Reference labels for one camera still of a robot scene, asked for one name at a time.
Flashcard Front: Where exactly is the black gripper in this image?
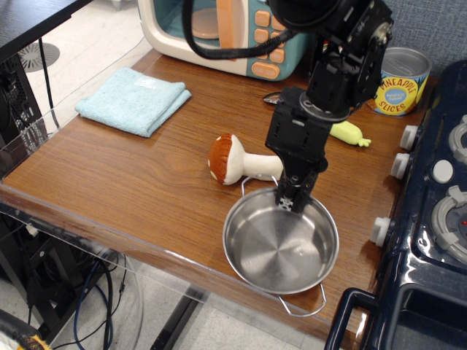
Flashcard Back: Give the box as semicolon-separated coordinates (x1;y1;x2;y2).
266;87;332;213

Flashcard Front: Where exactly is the stainless steel pot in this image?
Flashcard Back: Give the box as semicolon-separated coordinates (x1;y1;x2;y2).
223;186;339;316

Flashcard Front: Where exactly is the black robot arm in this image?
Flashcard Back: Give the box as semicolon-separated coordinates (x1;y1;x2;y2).
182;1;393;213

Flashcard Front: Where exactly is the plush mushroom toy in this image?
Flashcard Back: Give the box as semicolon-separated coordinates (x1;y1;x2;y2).
208;133;283;185

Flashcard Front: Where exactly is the dark blue toy stove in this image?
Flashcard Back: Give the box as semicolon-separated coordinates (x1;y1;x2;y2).
325;61;466;349

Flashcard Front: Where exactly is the pineapple slices can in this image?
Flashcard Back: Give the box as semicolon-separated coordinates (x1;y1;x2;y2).
366;47;432;117

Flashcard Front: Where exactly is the toy microwave oven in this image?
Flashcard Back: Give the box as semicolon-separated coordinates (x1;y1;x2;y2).
137;1;312;81

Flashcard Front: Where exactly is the folded teal cloth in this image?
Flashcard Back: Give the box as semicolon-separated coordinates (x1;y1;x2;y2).
75;67;191;138

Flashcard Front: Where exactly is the clear acrylic table guard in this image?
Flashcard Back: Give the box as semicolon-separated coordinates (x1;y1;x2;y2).
1;51;379;336

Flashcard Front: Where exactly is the black desk at left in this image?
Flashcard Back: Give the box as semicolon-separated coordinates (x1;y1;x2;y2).
1;0;90;62

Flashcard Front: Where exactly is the black cable on floor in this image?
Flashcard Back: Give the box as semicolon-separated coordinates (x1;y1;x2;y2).
50;254;128;350

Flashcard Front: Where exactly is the blue cable on floor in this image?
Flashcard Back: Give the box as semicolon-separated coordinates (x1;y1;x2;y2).
72;260;114;350

